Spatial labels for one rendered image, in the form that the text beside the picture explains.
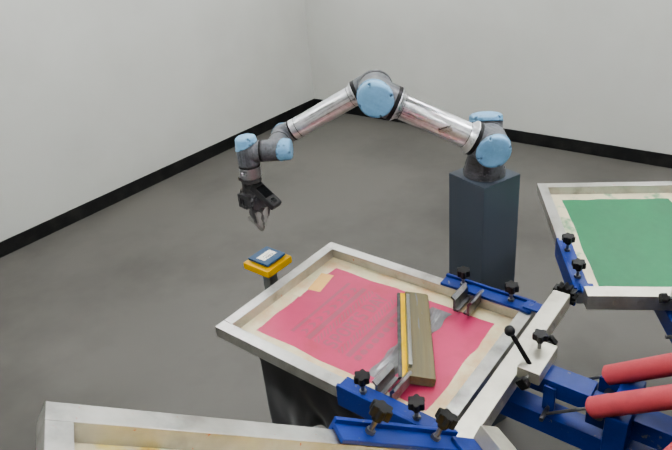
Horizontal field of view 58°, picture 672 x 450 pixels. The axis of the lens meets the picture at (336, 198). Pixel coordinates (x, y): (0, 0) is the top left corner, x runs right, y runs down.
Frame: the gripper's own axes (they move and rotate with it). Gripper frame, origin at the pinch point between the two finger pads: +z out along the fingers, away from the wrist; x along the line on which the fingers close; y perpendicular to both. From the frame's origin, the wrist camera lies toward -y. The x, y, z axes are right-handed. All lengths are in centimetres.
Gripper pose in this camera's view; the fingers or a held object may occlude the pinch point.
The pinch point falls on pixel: (263, 228)
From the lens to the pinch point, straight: 224.4
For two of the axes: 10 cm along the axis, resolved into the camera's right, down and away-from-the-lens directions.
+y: -7.7, -2.2, 6.0
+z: 0.9, 8.9, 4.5
